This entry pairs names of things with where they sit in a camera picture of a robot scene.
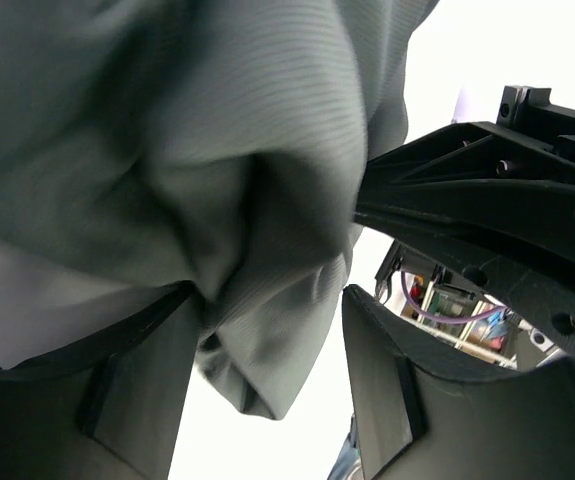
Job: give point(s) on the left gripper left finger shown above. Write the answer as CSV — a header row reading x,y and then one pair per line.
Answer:
x,y
105,407

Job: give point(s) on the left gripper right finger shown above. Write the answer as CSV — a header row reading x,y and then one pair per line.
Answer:
x,y
425,410

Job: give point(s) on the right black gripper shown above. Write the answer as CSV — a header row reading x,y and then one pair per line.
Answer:
x,y
493,202

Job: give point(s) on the grey t shirt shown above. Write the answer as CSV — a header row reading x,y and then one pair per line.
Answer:
x,y
216,142

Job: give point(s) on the white t shirt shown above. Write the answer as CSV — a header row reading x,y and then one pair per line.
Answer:
x,y
44,306

